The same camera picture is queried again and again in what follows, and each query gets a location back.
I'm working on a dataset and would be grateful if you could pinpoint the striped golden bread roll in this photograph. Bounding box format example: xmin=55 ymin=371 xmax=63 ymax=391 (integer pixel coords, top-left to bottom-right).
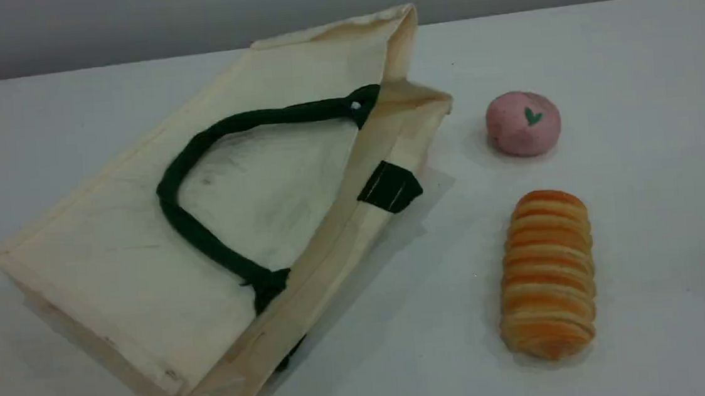
xmin=489 ymin=186 xmax=603 ymax=364

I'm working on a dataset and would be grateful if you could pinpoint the white canvas handbag green handle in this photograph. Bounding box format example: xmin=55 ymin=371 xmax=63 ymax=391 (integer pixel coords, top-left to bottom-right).
xmin=0 ymin=0 xmax=477 ymax=396

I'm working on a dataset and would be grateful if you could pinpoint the pink round pastry green leaf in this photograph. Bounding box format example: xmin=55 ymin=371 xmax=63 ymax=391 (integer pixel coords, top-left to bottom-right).
xmin=484 ymin=87 xmax=565 ymax=161

